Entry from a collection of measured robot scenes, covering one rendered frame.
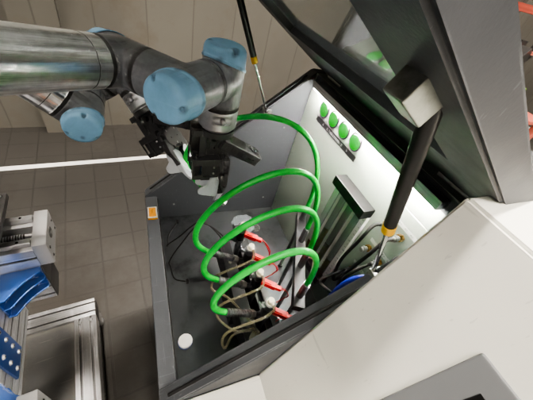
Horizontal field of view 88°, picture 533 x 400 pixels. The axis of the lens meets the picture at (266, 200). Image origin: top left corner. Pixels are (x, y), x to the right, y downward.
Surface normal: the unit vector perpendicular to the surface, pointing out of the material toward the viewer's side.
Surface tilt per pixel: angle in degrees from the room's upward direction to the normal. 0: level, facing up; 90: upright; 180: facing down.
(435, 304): 76
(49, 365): 0
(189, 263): 0
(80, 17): 90
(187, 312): 0
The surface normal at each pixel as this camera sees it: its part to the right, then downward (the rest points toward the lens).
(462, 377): -0.84, -0.10
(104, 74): 0.85, 0.51
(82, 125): 0.35, 0.70
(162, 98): -0.43, 0.54
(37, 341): 0.22, -0.71
